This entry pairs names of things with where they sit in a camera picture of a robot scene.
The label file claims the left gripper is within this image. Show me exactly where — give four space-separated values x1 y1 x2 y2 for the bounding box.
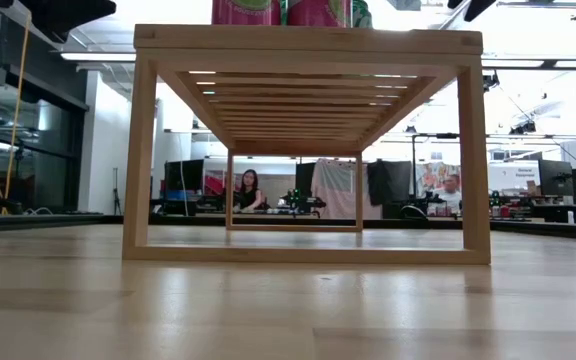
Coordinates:
17 0 118 45

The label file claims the silver and red can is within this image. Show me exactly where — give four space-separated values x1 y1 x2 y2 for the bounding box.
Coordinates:
211 0 282 27
286 0 354 29

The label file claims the slatted wooden shelf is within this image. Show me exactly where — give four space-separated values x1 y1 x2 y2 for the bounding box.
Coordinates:
121 23 492 265

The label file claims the white sign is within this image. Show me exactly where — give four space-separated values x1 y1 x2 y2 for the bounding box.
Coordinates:
487 160 542 194

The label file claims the black tripod stand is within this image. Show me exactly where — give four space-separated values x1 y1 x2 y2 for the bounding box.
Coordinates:
111 167 123 216

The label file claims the person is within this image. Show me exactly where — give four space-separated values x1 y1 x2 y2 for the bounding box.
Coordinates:
234 168 265 214
431 173 464 217

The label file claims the dark grey cloth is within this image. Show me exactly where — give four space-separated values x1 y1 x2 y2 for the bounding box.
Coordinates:
366 159 414 207

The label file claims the red poster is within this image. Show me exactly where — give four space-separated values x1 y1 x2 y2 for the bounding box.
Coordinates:
203 169 228 197

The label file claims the black office chair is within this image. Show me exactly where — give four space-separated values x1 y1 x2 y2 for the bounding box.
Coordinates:
398 204 429 220

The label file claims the black office desk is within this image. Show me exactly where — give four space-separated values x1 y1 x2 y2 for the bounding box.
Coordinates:
530 202 576 225

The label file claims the pink cloth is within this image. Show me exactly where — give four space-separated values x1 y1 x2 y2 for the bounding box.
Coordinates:
311 158 383 220

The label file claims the black device with green light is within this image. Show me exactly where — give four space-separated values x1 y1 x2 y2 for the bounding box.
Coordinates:
280 188 327 217

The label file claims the black metal table frame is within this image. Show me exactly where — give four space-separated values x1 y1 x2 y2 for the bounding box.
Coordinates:
0 212 576 243

